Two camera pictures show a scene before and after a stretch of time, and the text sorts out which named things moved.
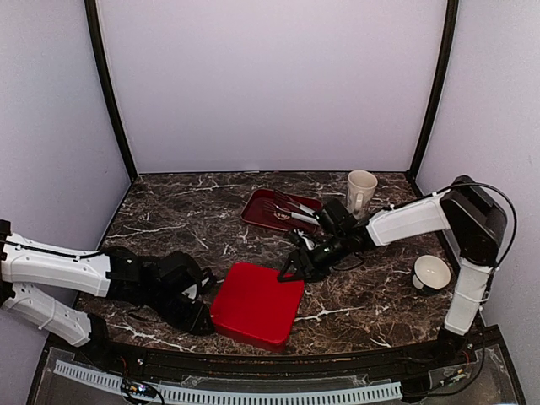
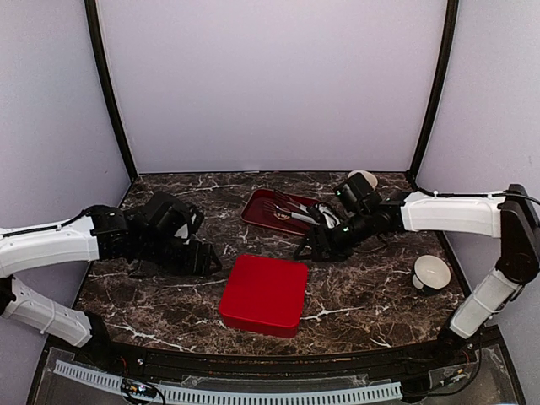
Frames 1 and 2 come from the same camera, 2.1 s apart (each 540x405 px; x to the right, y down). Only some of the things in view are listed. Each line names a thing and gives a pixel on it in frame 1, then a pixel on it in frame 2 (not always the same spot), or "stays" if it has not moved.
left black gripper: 195,322 to 199,263
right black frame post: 450,29 stays
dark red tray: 272,208 stays
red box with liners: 265,345 to 258,327
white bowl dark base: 430,272 stays
